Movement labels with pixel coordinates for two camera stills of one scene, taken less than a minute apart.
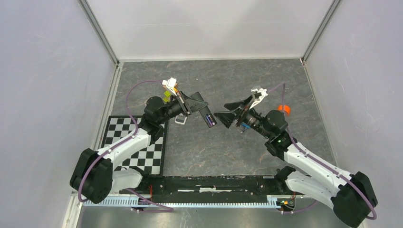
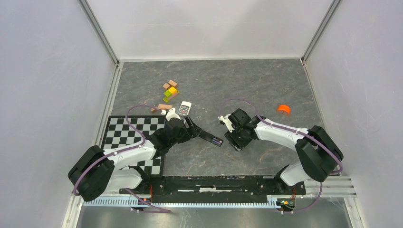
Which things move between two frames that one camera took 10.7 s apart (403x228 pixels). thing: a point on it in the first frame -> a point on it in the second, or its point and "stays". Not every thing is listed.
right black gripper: [227, 118] -> [237, 145]
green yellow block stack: [167, 94] stays
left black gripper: [189, 104] -> [191, 132]
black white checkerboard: [150, 159] stays
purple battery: [210, 119] -> [216, 140]
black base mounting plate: [209, 189] stays
